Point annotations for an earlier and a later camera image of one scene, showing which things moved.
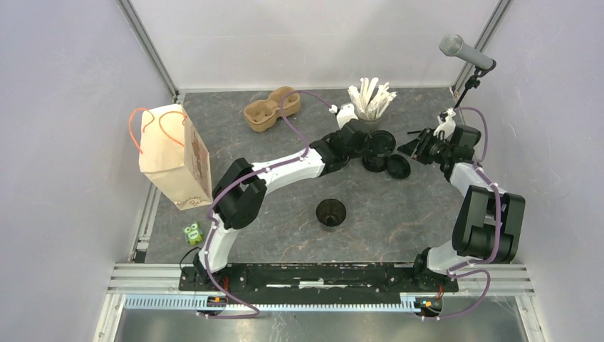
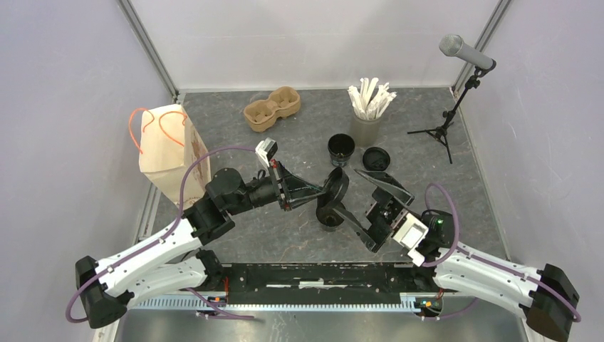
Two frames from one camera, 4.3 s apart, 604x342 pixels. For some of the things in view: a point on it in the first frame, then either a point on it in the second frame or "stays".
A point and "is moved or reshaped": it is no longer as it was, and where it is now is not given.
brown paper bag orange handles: [172, 157] stays
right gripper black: [417, 147] → [385, 215]
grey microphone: [453, 45] stays
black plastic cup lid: [381, 143] → [335, 187]
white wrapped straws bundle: [369, 106] stays
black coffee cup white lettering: [375, 161] is moved or reshaped
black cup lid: [398, 167] → [376, 159]
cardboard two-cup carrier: [262, 115] stays
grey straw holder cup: [370, 126] stays
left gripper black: [363, 146] → [298, 192]
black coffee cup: [331, 212] stays
